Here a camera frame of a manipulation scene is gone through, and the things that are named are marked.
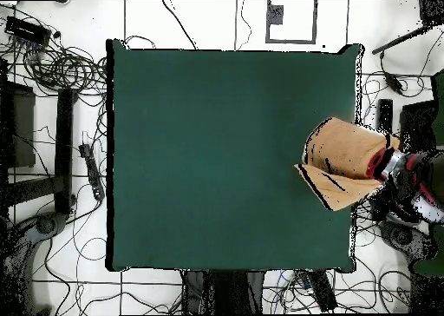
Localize black stand bar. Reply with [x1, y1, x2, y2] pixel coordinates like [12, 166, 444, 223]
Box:
[54, 88, 79, 216]
[377, 98, 394, 135]

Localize dark box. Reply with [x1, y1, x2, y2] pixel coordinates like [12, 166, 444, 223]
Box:
[398, 100, 437, 154]
[0, 81, 36, 169]

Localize black power adapter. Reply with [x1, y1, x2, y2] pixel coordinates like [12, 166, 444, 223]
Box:
[379, 51, 405, 95]

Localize black network switch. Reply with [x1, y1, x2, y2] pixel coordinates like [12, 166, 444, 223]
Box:
[3, 16, 53, 47]

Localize black power strip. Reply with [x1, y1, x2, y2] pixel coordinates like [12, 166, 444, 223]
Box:
[78, 142, 106, 201]
[306, 269, 339, 313]

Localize dark green tablecloth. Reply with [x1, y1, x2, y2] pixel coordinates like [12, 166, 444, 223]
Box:
[106, 39, 363, 273]

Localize grey square frame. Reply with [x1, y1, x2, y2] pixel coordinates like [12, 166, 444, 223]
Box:
[265, 0, 318, 45]

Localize tangled black cables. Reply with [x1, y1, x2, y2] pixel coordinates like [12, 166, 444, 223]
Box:
[0, 3, 108, 100]

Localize long black cable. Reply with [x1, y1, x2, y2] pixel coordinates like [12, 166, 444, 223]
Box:
[160, 0, 199, 50]

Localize orange terry towel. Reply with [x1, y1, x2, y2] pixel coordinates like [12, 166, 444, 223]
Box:
[294, 116, 401, 212]

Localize black tripod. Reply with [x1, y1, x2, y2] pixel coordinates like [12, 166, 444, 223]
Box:
[371, 0, 444, 56]

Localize grey stand base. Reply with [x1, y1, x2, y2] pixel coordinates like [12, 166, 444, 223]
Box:
[379, 220, 438, 261]
[0, 211, 70, 315]

